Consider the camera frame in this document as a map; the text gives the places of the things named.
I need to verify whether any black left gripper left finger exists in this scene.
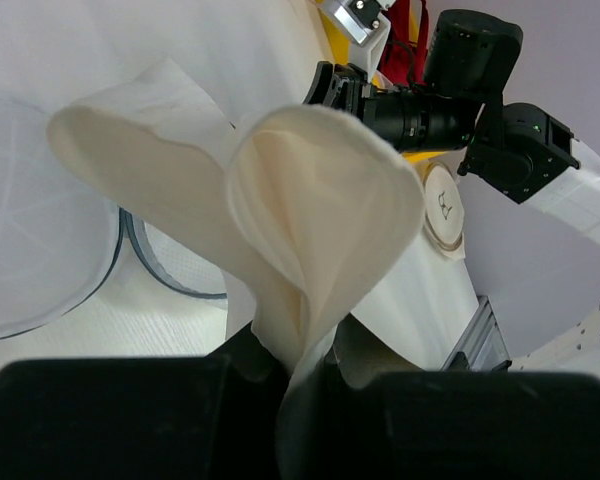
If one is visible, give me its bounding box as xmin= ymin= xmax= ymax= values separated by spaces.
xmin=0 ymin=350 xmax=288 ymax=479

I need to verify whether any red bra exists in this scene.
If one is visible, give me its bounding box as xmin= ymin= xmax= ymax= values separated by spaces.
xmin=378 ymin=0 xmax=430 ymax=86

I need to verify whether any beige round laundry bag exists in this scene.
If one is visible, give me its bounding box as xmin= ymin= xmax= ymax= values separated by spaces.
xmin=421 ymin=161 xmax=465 ymax=261

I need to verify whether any white bra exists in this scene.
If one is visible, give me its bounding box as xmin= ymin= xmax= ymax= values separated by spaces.
xmin=46 ymin=55 xmax=484 ymax=480

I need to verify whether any aluminium frame rail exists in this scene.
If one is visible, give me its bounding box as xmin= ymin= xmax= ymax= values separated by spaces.
xmin=441 ymin=296 xmax=512 ymax=372

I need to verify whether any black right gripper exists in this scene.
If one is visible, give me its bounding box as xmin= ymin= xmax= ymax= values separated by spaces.
xmin=303 ymin=61 xmax=480 ymax=153

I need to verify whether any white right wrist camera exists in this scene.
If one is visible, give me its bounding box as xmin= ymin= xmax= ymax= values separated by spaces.
xmin=313 ymin=0 xmax=395 ymax=80

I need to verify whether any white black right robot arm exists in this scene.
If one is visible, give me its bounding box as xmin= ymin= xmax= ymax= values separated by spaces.
xmin=303 ymin=1 xmax=600 ymax=376

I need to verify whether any white mesh laundry bag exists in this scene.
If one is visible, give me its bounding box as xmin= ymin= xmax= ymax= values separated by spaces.
xmin=0 ymin=92 xmax=227 ymax=340

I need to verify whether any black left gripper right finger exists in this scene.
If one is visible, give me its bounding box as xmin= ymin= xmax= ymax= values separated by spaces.
xmin=282 ymin=317 xmax=600 ymax=479

